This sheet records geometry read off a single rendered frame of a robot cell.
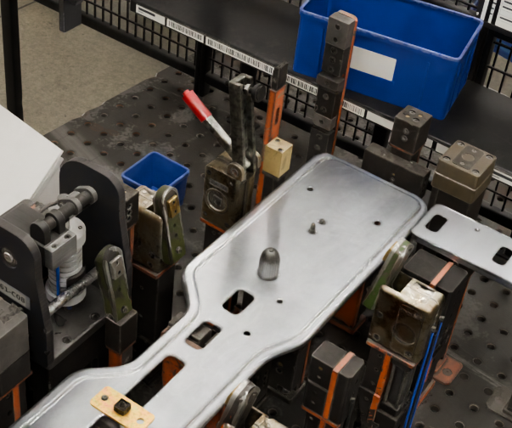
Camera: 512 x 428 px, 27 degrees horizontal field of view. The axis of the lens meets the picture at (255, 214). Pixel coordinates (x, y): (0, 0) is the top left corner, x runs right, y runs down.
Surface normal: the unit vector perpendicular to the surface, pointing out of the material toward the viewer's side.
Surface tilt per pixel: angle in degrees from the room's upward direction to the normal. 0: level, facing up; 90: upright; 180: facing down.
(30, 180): 44
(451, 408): 0
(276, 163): 90
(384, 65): 90
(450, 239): 0
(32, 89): 0
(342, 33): 90
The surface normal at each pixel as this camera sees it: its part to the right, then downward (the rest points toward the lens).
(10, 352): 0.82, 0.43
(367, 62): -0.42, 0.56
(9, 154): -0.40, -0.25
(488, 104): 0.10, -0.76
